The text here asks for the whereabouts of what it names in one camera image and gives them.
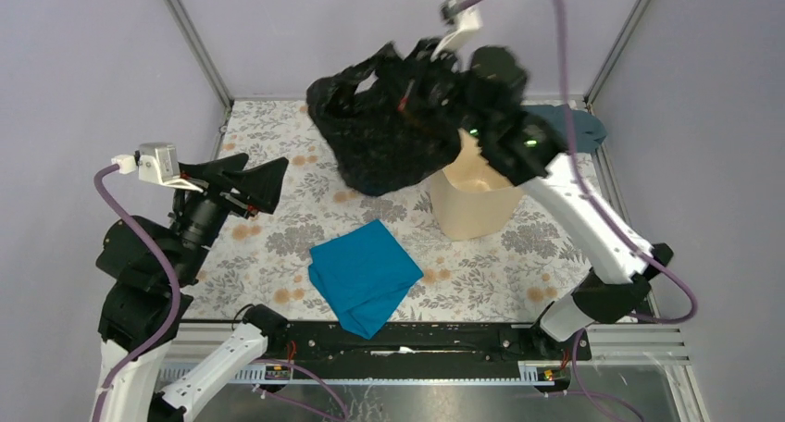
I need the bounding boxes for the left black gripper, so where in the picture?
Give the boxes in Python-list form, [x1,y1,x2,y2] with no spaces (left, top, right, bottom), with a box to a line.
[173,149,292,280]

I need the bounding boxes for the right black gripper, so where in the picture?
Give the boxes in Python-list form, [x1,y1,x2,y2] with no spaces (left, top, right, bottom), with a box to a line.
[373,37,491,143]

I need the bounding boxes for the black trash bag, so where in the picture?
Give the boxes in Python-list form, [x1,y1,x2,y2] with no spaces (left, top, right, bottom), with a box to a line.
[306,38,461,197]

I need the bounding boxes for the beige plastic trash bin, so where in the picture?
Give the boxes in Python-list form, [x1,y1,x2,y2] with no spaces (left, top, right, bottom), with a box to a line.
[429,130,525,241]

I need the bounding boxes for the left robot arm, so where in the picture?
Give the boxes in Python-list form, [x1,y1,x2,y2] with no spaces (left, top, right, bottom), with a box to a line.
[91,144,289,421]

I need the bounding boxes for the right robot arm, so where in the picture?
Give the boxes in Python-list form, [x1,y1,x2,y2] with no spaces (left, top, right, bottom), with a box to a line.
[399,38,671,359]

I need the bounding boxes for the floral patterned table mat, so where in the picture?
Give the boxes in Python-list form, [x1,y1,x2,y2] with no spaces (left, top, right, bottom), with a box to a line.
[172,98,641,324]

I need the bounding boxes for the dark teal crumpled cloth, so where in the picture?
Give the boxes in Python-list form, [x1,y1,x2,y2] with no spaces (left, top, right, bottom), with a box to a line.
[525,105,607,154]

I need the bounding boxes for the bright blue folded cloth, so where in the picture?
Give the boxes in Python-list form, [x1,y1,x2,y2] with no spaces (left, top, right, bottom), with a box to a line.
[308,220,423,340]

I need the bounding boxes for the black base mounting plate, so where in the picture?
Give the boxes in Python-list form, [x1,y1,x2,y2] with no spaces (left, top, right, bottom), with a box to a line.
[264,321,592,381]

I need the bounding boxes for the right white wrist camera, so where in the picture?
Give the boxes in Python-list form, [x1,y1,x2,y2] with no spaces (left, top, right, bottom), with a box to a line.
[430,0,483,61]

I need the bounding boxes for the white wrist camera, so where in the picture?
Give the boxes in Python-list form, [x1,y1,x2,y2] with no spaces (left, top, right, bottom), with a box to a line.
[430,0,483,61]
[111,143,204,192]

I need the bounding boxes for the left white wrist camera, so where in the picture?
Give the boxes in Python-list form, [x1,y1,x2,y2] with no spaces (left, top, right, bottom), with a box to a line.
[111,143,204,192]

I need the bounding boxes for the white slotted cable duct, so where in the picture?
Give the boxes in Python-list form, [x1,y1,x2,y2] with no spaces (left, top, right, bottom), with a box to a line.
[159,362,567,388]

